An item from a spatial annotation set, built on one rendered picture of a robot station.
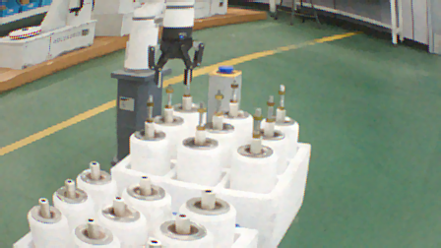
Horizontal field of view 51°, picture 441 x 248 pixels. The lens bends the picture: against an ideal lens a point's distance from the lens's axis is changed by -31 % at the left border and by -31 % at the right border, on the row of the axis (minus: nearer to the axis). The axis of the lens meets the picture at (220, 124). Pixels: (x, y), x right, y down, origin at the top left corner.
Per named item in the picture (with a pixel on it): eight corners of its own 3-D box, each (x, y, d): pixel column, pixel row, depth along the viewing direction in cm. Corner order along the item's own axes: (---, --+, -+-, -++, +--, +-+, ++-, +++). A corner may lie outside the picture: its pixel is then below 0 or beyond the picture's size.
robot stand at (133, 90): (109, 164, 189) (109, 72, 180) (133, 154, 201) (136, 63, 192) (144, 177, 182) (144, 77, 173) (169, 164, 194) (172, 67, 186)
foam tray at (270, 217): (117, 231, 142) (110, 168, 137) (168, 185, 178) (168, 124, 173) (267, 263, 131) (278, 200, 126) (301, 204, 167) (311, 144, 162)
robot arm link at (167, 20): (185, 21, 152) (187, 0, 151) (201, 26, 143) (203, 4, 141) (152, 23, 149) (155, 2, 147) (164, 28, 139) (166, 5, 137)
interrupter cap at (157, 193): (120, 195, 106) (119, 192, 106) (136, 183, 113) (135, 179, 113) (156, 206, 104) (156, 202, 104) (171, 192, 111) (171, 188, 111)
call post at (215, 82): (204, 184, 181) (208, 74, 172) (212, 176, 188) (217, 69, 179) (227, 188, 179) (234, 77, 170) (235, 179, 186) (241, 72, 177)
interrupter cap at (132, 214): (94, 215, 96) (94, 212, 95) (111, 202, 102) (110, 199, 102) (130, 227, 93) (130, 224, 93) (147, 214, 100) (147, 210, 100)
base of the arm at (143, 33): (120, 71, 181) (126, 20, 176) (137, 65, 189) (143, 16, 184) (143, 74, 177) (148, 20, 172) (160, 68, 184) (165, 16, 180)
